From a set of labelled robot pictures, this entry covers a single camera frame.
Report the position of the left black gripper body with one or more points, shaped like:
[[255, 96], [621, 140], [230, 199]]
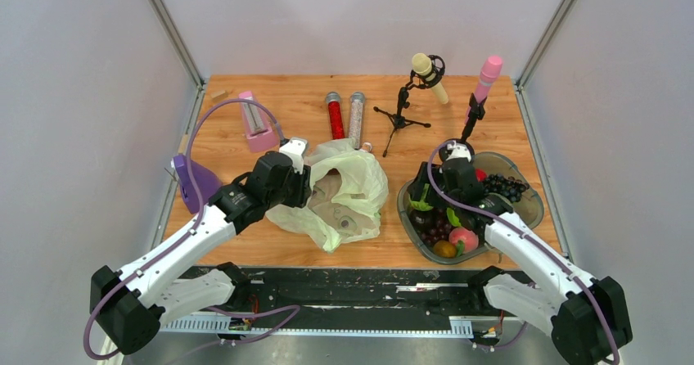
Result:
[[295, 191]]

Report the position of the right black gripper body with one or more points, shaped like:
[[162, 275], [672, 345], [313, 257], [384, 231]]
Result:
[[434, 196]]

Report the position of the pale green plastic bag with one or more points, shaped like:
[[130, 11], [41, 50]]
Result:
[[349, 189]]

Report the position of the green fruit from bag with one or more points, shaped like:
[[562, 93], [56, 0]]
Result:
[[421, 204]]

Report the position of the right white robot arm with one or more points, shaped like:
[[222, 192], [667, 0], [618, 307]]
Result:
[[587, 318]]

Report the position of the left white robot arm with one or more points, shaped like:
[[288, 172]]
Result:
[[131, 304]]

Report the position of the orange yellow fruit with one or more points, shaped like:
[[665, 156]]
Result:
[[445, 249]]

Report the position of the grey transparent fruit basket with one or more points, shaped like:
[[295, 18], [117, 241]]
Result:
[[530, 208]]

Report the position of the dark purple plum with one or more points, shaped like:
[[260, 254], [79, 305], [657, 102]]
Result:
[[418, 219]]

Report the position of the red grape bunch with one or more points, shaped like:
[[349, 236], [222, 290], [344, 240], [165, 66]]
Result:
[[433, 229]]

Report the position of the pink metronome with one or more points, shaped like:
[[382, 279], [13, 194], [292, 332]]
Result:
[[260, 135]]

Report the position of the red apple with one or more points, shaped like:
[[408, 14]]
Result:
[[481, 175]]

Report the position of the pink peach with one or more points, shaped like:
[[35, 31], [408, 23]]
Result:
[[464, 240]]

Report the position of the black grape bunch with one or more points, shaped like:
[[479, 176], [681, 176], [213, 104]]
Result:
[[508, 187]]

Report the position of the black round-base microphone stand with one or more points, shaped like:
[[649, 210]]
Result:
[[475, 113]]

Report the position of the red glitter microphone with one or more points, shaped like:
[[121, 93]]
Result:
[[335, 115]]

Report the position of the silver glitter microphone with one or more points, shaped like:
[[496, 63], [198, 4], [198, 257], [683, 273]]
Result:
[[357, 101]]

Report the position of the small wooden block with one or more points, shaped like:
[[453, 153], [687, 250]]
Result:
[[219, 95]]

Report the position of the cream microphone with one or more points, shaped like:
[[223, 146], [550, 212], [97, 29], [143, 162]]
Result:
[[430, 69]]

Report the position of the black tripod microphone stand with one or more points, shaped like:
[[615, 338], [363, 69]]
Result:
[[398, 119]]

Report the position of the pink microphone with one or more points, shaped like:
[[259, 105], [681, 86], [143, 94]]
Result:
[[489, 73]]

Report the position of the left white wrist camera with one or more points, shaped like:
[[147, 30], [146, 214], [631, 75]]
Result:
[[295, 148]]

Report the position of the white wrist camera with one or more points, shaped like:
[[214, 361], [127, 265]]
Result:
[[295, 148], [453, 149]]

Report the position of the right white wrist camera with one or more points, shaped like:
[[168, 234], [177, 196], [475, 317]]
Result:
[[453, 149]]

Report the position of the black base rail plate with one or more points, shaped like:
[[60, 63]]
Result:
[[367, 299]]

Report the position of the wooden strip on rail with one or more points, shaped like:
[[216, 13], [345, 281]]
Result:
[[183, 144]]

